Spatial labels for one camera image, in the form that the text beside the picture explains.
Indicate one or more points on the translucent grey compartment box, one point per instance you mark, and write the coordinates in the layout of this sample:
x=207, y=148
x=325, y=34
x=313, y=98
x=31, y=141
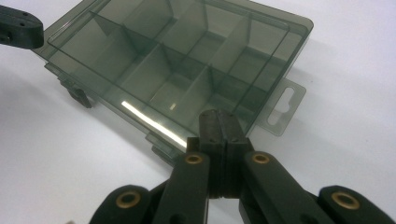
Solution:
x=174, y=53

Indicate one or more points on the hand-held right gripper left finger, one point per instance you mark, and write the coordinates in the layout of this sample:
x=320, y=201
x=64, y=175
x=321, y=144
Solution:
x=193, y=186

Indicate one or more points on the white board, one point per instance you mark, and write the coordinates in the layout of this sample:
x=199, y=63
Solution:
x=62, y=161

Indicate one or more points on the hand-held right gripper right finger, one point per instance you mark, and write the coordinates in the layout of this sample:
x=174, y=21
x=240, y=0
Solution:
x=264, y=186

